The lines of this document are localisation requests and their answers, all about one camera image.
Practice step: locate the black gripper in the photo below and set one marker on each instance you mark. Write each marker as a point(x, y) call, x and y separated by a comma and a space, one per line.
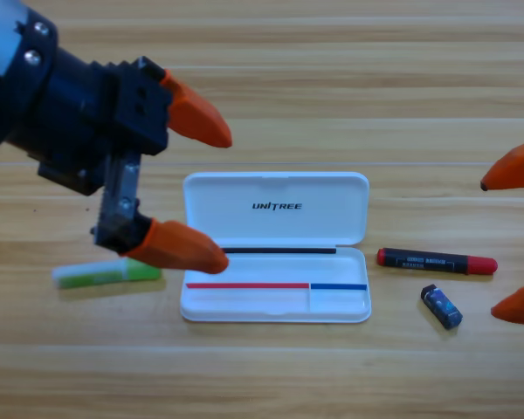
point(113, 109)

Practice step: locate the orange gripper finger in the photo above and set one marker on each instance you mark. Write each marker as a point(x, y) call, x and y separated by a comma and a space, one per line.
point(521, 305)
point(179, 246)
point(517, 168)

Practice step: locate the dark blue eraser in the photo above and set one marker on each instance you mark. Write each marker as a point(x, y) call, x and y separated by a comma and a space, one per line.
point(441, 307)

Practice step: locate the green highlighter pen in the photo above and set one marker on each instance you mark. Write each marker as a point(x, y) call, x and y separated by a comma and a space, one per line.
point(96, 276)

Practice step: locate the red and black marker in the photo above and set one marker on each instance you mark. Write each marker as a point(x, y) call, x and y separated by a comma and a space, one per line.
point(432, 261)

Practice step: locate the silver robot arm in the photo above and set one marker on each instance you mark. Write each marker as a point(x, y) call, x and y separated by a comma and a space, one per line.
point(4, 52)

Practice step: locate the white Unitree pencil case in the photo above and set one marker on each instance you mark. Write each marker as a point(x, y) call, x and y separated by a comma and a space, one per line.
point(275, 262)

